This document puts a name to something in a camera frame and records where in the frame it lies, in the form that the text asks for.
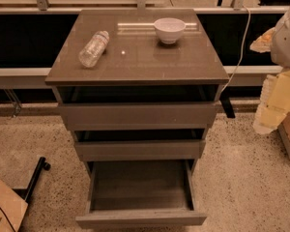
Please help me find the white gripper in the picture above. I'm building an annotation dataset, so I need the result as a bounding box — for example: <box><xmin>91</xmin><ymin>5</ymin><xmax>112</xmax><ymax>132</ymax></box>
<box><xmin>249</xmin><ymin>28</ymin><xmax>290</xmax><ymax>134</ymax></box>

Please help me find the grey bottom drawer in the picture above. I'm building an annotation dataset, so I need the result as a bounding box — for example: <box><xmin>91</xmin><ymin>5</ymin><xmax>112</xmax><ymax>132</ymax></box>
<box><xmin>76</xmin><ymin>159</ymin><xmax>207</xmax><ymax>229</ymax></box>

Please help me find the grey drawer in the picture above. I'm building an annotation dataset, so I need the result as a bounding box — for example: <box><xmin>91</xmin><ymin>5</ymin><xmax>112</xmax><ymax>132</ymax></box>
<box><xmin>74</xmin><ymin>140</ymin><xmax>206</xmax><ymax>161</ymax></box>
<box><xmin>58</xmin><ymin>103</ymin><xmax>217</xmax><ymax>131</ymax></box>
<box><xmin>76</xmin><ymin>159</ymin><xmax>207</xmax><ymax>229</ymax></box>

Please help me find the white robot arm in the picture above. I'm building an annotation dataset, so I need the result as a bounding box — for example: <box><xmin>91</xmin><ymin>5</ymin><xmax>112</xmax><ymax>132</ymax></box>
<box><xmin>250</xmin><ymin>8</ymin><xmax>290</xmax><ymax>134</ymax></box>

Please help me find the grey top drawer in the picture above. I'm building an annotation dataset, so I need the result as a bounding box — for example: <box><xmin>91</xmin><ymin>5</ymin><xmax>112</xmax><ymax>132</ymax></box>
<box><xmin>58</xmin><ymin>103</ymin><xmax>217</xmax><ymax>131</ymax></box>

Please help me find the grey drawer cabinet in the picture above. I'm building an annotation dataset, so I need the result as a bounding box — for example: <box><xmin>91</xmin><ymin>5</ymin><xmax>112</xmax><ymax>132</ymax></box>
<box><xmin>44</xmin><ymin>8</ymin><xmax>230</xmax><ymax>179</ymax></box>

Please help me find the grey middle drawer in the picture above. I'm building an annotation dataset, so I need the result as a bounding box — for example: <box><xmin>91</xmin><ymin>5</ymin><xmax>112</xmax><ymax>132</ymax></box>
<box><xmin>74</xmin><ymin>140</ymin><xmax>206</xmax><ymax>161</ymax></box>

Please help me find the white ceramic bowl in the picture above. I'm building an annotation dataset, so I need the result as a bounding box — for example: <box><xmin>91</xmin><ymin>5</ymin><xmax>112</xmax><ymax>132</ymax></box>
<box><xmin>154</xmin><ymin>17</ymin><xmax>186</xmax><ymax>44</ymax></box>

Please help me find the clear plastic water bottle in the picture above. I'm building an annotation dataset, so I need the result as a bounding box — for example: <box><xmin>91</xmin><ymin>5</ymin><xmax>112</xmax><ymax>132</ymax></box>
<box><xmin>78</xmin><ymin>31</ymin><xmax>109</xmax><ymax>68</ymax></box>

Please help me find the black wheeled stand leg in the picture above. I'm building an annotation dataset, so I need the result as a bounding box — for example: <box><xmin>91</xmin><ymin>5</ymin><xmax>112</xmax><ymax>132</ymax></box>
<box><xmin>13</xmin><ymin>156</ymin><xmax>52</xmax><ymax>203</ymax></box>

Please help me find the cardboard box at left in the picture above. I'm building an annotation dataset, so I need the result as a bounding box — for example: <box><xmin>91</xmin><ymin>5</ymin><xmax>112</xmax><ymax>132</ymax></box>
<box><xmin>0</xmin><ymin>179</ymin><xmax>28</xmax><ymax>232</ymax></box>

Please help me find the white cable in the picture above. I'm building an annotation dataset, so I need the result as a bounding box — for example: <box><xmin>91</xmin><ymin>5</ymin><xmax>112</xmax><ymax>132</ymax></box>
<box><xmin>220</xmin><ymin>5</ymin><xmax>251</xmax><ymax>94</ymax></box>

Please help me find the metal railing frame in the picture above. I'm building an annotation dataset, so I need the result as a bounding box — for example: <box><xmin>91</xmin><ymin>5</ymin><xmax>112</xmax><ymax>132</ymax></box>
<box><xmin>0</xmin><ymin>0</ymin><xmax>290</xmax><ymax>115</ymax></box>

